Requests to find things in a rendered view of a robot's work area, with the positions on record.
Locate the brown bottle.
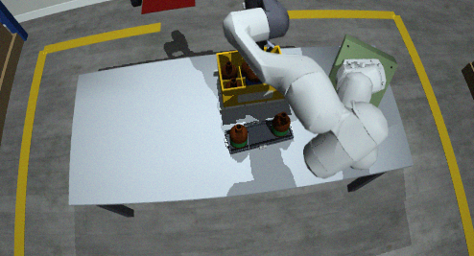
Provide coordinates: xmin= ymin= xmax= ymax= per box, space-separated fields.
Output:
xmin=246 ymin=66 xmax=262 ymax=85
xmin=225 ymin=78 xmax=242 ymax=88
xmin=271 ymin=112 xmax=291 ymax=137
xmin=241 ymin=61 xmax=249 ymax=78
xmin=221 ymin=61 xmax=238 ymax=80
xmin=229 ymin=124 xmax=249 ymax=149

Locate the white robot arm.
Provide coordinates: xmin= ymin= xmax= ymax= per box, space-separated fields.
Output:
xmin=223 ymin=0 xmax=389 ymax=179

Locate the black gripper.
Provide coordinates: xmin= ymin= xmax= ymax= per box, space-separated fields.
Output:
xmin=256 ymin=40 xmax=275 ymax=52

